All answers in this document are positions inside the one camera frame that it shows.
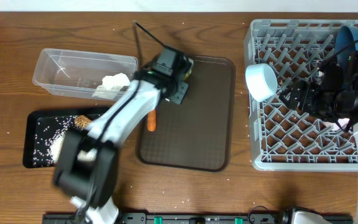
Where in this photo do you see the small bowl with rice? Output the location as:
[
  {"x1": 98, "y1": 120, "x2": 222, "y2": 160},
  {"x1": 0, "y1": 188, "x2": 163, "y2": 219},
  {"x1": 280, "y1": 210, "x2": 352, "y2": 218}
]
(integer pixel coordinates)
[{"x1": 245, "y1": 63, "x2": 278, "y2": 102}]

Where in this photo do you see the orange carrot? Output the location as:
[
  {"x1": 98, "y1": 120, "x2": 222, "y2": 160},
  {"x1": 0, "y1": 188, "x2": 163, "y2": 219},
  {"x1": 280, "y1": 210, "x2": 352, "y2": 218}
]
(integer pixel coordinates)
[{"x1": 147, "y1": 110, "x2": 157, "y2": 132}]

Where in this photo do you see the white napkin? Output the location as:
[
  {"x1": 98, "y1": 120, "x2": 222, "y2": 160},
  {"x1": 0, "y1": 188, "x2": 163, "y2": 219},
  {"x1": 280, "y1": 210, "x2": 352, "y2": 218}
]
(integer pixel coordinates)
[{"x1": 92, "y1": 73, "x2": 131, "y2": 100}]

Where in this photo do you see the dark blue bowl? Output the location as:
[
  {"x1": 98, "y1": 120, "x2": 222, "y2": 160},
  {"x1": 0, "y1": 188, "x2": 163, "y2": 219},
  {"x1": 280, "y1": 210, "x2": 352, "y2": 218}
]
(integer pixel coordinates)
[{"x1": 334, "y1": 26, "x2": 358, "y2": 72}]

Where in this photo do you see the brown food scrap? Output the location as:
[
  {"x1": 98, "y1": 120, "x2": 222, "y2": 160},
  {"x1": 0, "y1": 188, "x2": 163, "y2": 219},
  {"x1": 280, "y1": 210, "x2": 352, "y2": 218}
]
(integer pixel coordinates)
[{"x1": 74, "y1": 115, "x2": 92, "y2": 130}]

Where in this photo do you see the pink cup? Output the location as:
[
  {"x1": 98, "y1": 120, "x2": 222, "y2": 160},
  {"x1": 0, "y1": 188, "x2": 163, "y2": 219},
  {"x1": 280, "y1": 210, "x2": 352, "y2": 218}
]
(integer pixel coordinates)
[{"x1": 332, "y1": 118, "x2": 349, "y2": 131}]

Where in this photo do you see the foil wrapper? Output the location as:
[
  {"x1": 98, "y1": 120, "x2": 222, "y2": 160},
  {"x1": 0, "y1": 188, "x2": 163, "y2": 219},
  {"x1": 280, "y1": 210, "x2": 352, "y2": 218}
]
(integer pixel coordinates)
[{"x1": 184, "y1": 58, "x2": 194, "y2": 80}]

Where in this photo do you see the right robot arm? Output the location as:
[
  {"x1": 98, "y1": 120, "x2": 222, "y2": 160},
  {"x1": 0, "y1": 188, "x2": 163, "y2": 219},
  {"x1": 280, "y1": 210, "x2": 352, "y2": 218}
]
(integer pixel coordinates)
[{"x1": 279, "y1": 50, "x2": 358, "y2": 223}]

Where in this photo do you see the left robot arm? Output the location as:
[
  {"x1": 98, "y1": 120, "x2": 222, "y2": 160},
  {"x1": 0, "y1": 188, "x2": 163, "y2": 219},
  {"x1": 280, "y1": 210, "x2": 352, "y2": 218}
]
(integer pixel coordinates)
[{"x1": 53, "y1": 79, "x2": 170, "y2": 223}]

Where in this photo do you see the grey dishwasher rack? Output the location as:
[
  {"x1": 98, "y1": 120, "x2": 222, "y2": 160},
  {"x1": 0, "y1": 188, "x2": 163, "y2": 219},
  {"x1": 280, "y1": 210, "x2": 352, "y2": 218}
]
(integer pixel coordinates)
[{"x1": 244, "y1": 19, "x2": 358, "y2": 172}]

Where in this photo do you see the brown serving tray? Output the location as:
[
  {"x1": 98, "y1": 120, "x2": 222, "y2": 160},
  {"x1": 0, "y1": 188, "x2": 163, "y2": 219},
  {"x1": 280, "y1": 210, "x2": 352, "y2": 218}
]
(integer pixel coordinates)
[{"x1": 136, "y1": 56, "x2": 236, "y2": 172}]

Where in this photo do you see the clear plastic container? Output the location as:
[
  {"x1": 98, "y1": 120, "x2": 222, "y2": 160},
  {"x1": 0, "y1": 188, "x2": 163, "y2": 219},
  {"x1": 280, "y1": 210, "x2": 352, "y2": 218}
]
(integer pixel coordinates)
[{"x1": 32, "y1": 49, "x2": 138, "y2": 101}]

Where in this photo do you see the spilled rice pile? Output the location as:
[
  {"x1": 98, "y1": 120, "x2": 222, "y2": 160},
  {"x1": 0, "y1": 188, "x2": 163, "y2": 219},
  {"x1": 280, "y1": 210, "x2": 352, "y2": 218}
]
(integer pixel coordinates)
[{"x1": 30, "y1": 115, "x2": 81, "y2": 168}]

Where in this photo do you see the black bin lid tray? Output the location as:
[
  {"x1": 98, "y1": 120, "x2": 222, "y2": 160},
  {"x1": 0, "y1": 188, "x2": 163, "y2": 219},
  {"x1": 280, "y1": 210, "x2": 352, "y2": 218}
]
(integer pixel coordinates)
[{"x1": 22, "y1": 106, "x2": 108, "y2": 169}]

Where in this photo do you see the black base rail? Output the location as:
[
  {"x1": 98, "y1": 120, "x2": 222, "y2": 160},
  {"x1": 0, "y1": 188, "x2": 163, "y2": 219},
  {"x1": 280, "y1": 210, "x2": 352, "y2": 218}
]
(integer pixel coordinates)
[{"x1": 41, "y1": 207, "x2": 354, "y2": 224}]

